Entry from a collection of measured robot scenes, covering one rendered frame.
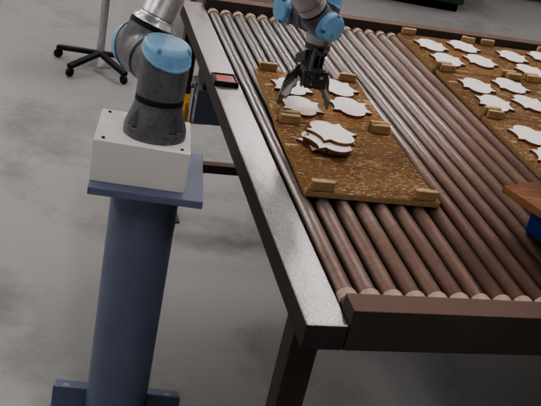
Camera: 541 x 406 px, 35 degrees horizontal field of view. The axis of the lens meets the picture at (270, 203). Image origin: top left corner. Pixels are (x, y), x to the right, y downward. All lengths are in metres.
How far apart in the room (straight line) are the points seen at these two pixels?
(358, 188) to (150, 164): 0.51
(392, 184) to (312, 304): 0.60
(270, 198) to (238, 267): 1.46
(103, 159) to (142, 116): 0.13
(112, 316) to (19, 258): 1.10
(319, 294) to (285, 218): 0.29
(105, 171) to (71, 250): 1.39
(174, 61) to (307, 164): 0.44
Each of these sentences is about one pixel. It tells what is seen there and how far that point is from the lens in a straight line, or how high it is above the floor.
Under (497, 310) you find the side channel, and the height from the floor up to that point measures 0.95.
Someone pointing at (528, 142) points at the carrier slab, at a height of 0.94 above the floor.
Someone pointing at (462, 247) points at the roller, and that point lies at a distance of 2.00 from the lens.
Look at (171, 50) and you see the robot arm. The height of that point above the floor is 1.19.
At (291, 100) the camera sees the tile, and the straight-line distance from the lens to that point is 2.51.
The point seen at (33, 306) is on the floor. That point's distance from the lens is 3.07.
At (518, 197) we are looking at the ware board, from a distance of 2.05.
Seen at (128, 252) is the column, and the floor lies 0.67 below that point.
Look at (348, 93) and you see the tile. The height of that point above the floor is 0.95.
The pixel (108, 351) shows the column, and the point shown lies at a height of 0.35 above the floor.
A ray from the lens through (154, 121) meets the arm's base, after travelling 1.99.
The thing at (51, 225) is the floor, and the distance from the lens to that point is 3.53.
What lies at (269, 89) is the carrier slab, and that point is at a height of 0.94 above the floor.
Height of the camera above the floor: 1.81
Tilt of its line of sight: 27 degrees down
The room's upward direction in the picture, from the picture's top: 13 degrees clockwise
